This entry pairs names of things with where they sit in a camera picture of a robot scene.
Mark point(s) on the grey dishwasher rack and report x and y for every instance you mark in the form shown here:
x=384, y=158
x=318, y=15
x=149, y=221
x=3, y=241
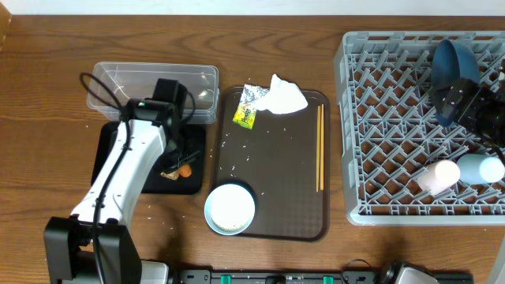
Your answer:
x=390, y=133

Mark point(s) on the right wooden chopstick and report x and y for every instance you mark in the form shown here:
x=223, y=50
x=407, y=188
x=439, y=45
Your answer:
x=322, y=147

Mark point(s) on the pink cup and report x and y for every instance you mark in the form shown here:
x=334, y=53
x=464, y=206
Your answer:
x=439, y=176

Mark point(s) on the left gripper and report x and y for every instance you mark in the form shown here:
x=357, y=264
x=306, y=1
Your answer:
x=173, y=164

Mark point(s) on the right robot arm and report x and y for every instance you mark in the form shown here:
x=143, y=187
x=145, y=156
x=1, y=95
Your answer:
x=484, y=118

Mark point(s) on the brown serving tray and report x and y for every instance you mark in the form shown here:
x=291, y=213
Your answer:
x=276, y=162

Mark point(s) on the wooden chopstick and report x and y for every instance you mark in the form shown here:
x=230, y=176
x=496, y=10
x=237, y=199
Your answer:
x=322, y=147
x=318, y=150

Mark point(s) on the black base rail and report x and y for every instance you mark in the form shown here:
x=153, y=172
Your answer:
x=397, y=272

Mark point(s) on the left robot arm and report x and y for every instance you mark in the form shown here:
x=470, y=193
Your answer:
x=93, y=244

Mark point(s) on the yellow snack wrapper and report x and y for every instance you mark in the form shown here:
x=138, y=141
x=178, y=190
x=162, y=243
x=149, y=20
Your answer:
x=245, y=114

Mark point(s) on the black tray bin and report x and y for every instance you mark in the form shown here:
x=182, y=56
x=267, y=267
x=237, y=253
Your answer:
x=195, y=137

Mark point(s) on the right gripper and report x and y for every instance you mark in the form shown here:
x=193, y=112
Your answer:
x=461, y=87

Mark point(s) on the orange carrot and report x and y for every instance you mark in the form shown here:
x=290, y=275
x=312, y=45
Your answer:
x=185, y=171

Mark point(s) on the bowl of rice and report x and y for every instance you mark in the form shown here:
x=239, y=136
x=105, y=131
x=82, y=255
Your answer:
x=229, y=209

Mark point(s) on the white crumpled napkin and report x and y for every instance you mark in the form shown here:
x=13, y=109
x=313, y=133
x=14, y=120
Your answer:
x=283, y=97

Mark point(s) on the left wooden chopstick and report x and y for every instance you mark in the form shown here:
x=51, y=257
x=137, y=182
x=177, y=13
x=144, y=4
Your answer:
x=318, y=150

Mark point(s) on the clear plastic bin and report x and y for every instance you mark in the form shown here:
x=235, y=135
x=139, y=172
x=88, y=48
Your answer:
x=137, y=80

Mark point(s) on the brown food scrap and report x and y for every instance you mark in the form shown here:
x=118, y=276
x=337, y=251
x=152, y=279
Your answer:
x=172, y=175

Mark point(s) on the light blue cup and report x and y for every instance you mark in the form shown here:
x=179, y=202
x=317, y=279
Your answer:
x=480, y=169

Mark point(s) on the blue plate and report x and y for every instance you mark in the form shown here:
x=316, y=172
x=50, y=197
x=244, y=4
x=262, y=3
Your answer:
x=452, y=60

